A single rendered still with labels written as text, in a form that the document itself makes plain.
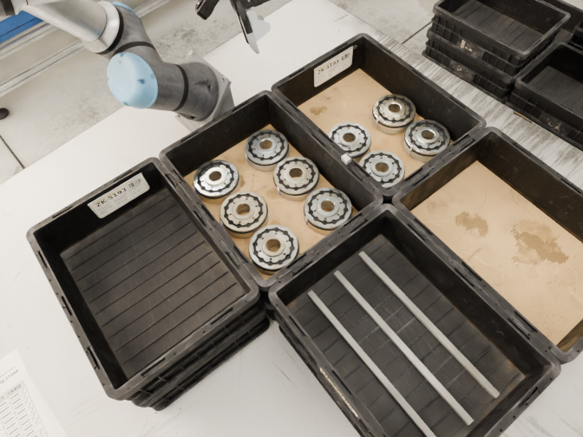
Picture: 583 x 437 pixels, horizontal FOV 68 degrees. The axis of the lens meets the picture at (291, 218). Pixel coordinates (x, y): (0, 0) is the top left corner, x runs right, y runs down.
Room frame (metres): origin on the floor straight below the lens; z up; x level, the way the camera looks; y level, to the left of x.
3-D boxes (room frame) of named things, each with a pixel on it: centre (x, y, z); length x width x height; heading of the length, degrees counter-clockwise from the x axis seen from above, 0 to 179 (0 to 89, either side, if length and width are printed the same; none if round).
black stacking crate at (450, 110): (0.68, -0.21, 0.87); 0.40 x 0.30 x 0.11; 32
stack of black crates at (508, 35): (1.38, -0.86, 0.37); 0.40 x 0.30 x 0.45; 37
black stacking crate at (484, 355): (0.18, -0.17, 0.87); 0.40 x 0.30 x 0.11; 32
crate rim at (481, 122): (0.68, -0.21, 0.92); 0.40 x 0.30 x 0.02; 32
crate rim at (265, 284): (0.52, 0.04, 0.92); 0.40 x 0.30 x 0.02; 32
